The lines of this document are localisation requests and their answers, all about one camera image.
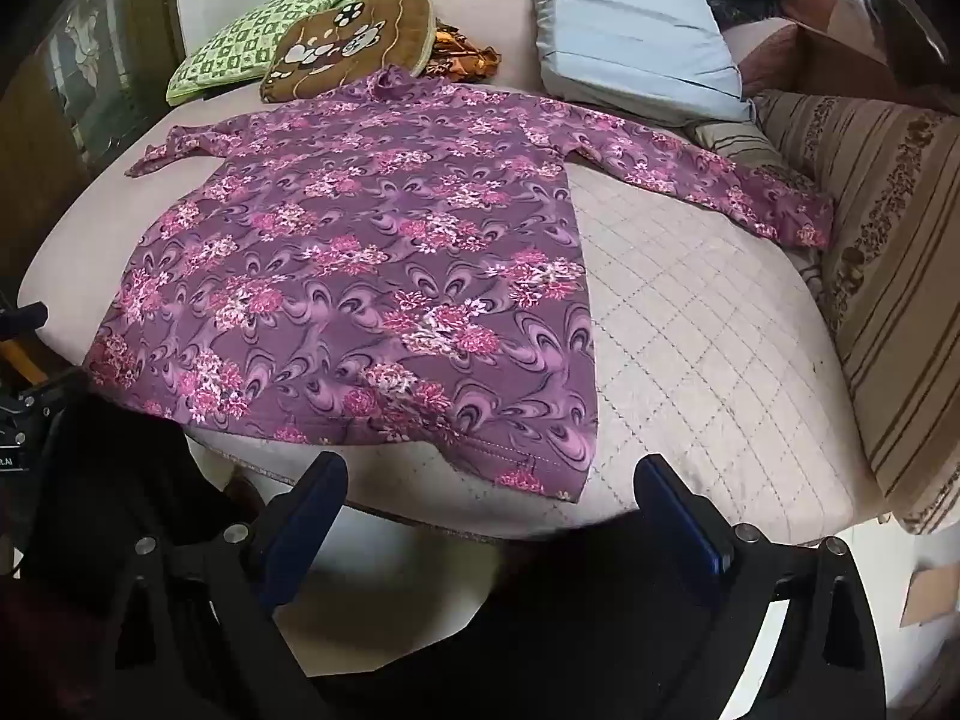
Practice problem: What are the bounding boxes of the brown cartoon cushion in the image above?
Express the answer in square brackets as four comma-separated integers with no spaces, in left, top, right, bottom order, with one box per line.
[259,0,436,104]

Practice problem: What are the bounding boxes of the cardboard piece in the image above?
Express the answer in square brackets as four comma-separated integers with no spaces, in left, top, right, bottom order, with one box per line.
[900,562,960,627]

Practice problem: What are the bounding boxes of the person's dark pants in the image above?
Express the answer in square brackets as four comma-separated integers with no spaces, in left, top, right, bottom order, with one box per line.
[22,367,758,720]

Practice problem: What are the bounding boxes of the green patterned cushion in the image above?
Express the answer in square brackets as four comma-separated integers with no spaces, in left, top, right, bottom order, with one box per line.
[165,0,370,107]

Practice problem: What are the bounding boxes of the orange patterned cloth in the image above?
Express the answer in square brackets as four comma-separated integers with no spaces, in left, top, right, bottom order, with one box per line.
[424,19,502,83]

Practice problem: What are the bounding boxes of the reddish brown cushion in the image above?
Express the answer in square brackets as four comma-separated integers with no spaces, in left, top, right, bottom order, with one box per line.
[724,0,901,98]

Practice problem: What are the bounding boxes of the beige quilted bed cover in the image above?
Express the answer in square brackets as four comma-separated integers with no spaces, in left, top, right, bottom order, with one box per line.
[16,0,878,548]

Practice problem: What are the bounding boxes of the wooden cabinet with glass door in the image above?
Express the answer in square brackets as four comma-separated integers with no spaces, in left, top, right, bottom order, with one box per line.
[0,0,181,301]

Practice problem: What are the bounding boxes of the striped beige brown pillow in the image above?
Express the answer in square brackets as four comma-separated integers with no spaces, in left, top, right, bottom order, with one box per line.
[690,86,960,533]

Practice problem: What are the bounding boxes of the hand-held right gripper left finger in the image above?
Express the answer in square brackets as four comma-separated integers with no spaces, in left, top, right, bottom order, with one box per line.
[97,452,350,720]

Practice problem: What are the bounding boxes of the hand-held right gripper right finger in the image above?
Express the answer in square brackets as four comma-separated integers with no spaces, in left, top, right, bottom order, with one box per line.
[634,454,890,720]

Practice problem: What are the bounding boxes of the purple floral shirt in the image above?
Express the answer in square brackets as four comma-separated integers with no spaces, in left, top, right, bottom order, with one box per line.
[82,66,835,503]

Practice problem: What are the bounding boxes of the light blue pillow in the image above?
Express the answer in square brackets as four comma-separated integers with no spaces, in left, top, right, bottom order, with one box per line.
[529,0,755,125]

